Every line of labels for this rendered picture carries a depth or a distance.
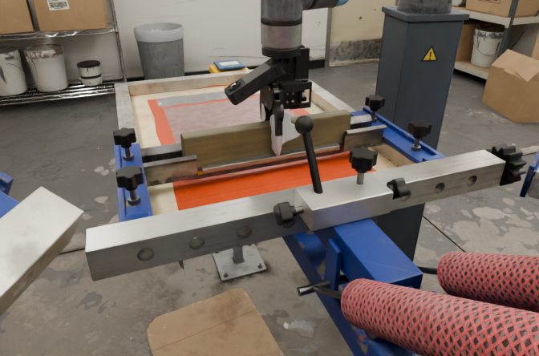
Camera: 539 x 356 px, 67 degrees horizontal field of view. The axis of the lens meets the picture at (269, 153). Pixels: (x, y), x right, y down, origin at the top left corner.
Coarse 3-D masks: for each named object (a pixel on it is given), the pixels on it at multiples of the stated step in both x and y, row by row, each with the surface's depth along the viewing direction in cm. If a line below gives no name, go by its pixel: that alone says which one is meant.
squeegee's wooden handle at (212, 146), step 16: (336, 112) 87; (224, 128) 79; (240, 128) 79; (256, 128) 80; (320, 128) 85; (336, 128) 87; (192, 144) 77; (208, 144) 78; (224, 144) 79; (240, 144) 80; (256, 144) 82; (288, 144) 84; (320, 144) 87; (208, 160) 79; (224, 160) 81
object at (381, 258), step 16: (352, 224) 56; (368, 224) 56; (320, 240) 60; (336, 240) 55; (352, 240) 53; (368, 240) 53; (384, 240) 53; (352, 256) 51; (368, 256) 50; (384, 256) 50; (400, 256) 50; (352, 272) 52; (368, 272) 48; (384, 272) 48; (400, 272) 48; (416, 272) 48; (416, 288) 48
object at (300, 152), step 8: (328, 144) 88; (336, 144) 88; (288, 152) 85; (296, 152) 85; (304, 152) 85; (320, 152) 87; (240, 160) 82; (248, 160) 82; (256, 160) 82; (264, 160) 82; (272, 160) 83; (208, 168) 79; (216, 168) 79; (224, 168) 80
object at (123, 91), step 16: (144, 80) 129; (160, 80) 129; (176, 80) 130; (192, 80) 131; (208, 80) 133; (224, 80) 135; (128, 96) 116; (320, 96) 117; (128, 112) 105; (384, 144) 90; (400, 160) 86
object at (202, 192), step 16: (160, 112) 115; (176, 112) 115; (192, 112) 115; (208, 112) 115; (224, 112) 115; (160, 128) 105; (176, 128) 105; (192, 128) 105; (208, 128) 105; (224, 176) 84; (240, 176) 84; (256, 176) 84; (272, 176) 84; (176, 192) 78; (192, 192) 78; (208, 192) 78; (224, 192) 78; (240, 192) 78; (256, 192) 78
